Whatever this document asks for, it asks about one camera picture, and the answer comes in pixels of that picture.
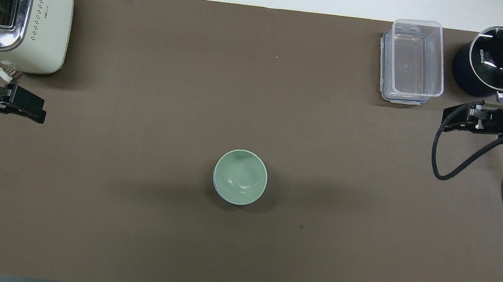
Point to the blue bowl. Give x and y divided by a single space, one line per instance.
215 191

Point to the green bowl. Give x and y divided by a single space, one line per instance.
240 176

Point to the white power plug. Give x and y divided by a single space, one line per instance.
4 70

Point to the glass pot lid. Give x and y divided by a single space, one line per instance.
496 57

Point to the black pot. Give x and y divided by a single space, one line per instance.
463 72

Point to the clear plastic container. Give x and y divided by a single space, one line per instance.
418 60

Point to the blue-rimmed clear container lid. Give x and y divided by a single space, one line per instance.
383 75

